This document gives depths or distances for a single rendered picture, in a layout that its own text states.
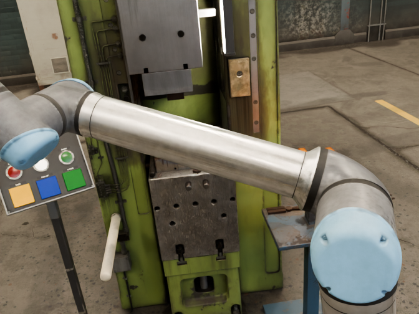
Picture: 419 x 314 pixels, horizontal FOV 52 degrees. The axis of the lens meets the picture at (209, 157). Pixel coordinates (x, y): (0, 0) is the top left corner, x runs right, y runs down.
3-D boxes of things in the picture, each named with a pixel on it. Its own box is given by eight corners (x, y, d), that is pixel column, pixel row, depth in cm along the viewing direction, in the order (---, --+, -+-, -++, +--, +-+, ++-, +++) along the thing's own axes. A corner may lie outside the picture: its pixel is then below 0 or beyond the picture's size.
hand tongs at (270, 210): (391, 195, 203) (391, 193, 202) (395, 199, 199) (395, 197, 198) (266, 210, 200) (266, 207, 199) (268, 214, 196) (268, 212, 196)
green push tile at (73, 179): (86, 185, 172) (80, 167, 172) (68, 191, 169) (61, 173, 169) (86, 185, 174) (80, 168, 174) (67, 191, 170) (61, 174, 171)
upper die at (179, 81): (192, 91, 177) (191, 68, 173) (144, 96, 176) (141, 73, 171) (187, 67, 214) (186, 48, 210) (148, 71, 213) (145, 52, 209)
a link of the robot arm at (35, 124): (77, 124, 76) (24, 75, 75) (35, 151, 67) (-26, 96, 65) (53, 154, 81) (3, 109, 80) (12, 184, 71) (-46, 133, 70)
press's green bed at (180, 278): (243, 321, 227) (239, 251, 207) (173, 331, 225) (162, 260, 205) (229, 255, 277) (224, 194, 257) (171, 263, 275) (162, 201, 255)
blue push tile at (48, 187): (61, 193, 167) (55, 175, 168) (42, 199, 164) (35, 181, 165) (61, 193, 169) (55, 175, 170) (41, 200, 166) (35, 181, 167)
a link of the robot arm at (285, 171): (398, 157, 75) (58, 65, 87) (406, 193, 64) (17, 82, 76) (375, 209, 81) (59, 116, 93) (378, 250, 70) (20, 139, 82)
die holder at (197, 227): (239, 251, 207) (234, 169, 187) (161, 261, 205) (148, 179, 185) (224, 193, 257) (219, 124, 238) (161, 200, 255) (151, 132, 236)
